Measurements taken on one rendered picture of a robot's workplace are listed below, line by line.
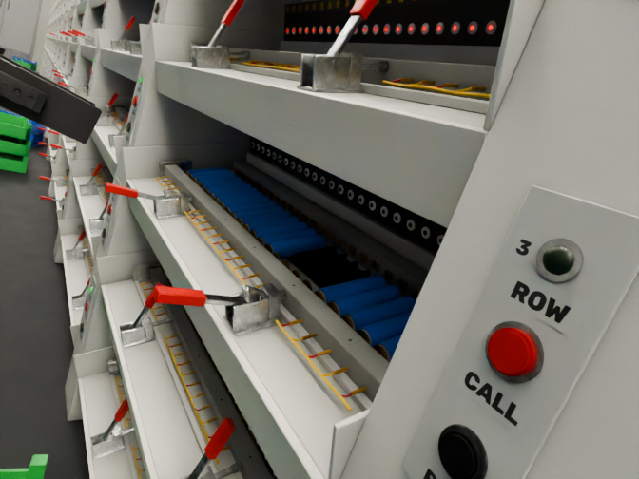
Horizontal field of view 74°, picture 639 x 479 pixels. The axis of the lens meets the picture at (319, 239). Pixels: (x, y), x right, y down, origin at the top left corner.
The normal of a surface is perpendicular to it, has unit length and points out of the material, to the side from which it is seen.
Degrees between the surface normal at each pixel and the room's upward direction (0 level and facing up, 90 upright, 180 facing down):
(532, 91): 90
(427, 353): 90
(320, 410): 18
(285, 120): 108
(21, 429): 0
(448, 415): 90
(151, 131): 90
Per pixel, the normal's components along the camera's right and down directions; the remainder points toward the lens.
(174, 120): 0.51, 0.37
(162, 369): 0.07, -0.92
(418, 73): -0.85, 0.15
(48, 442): 0.32, -0.92
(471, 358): -0.79, -0.14
